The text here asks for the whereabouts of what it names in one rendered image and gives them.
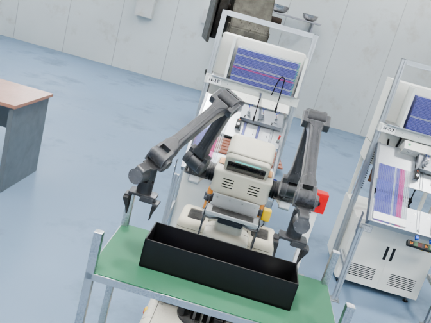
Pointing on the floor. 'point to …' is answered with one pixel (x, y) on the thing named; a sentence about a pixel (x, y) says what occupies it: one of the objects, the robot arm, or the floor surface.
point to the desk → (20, 130)
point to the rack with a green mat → (97, 266)
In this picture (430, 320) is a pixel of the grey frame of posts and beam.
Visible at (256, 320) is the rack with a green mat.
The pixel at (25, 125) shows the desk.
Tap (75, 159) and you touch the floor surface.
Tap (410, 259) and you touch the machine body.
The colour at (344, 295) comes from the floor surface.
